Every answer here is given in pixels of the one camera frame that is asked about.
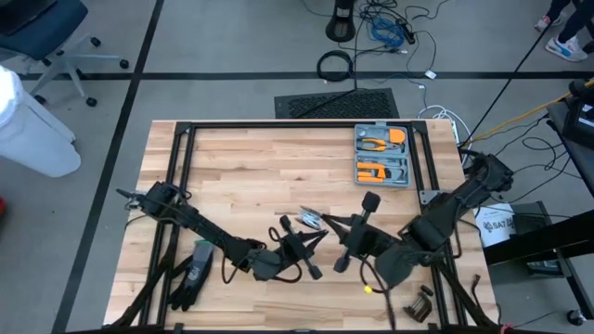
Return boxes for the black floor mat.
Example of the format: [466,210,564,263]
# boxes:
[273,87,401,121]

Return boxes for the blue office chair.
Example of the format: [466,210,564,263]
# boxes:
[0,0,131,109]

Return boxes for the white cylindrical container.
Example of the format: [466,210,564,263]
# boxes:
[0,64,83,179]

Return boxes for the yellow cable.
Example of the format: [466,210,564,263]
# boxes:
[463,77,594,146]

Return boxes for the coiled black cable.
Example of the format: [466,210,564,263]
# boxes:
[316,48,356,84]

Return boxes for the black C-clamp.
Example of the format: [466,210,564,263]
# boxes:
[401,284,435,324]

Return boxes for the person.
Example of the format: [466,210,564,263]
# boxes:
[533,0,594,63]

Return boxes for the dark grey box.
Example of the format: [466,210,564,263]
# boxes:
[509,200,558,238]

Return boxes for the white printed paper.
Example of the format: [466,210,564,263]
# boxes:
[473,202,517,249]

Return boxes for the black cylindrical stand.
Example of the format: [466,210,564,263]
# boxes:
[324,0,357,44]

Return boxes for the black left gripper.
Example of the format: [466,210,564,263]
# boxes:
[278,213,330,282]

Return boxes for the orange-handled pliers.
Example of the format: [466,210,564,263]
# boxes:
[360,136,390,153]

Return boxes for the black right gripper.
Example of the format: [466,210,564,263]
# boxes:
[322,190,401,275]

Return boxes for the grey plastic tool case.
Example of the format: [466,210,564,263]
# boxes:
[353,122,414,188]

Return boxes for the white cable bundle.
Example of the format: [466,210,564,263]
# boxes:
[416,104,467,146]

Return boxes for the black power strip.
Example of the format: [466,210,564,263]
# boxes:
[397,19,418,46]

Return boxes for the black glove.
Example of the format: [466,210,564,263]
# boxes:
[168,238,215,313]

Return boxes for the blue cable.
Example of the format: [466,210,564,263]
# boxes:
[369,17,407,49]

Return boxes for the black operator station frame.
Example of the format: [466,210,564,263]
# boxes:
[482,78,594,326]

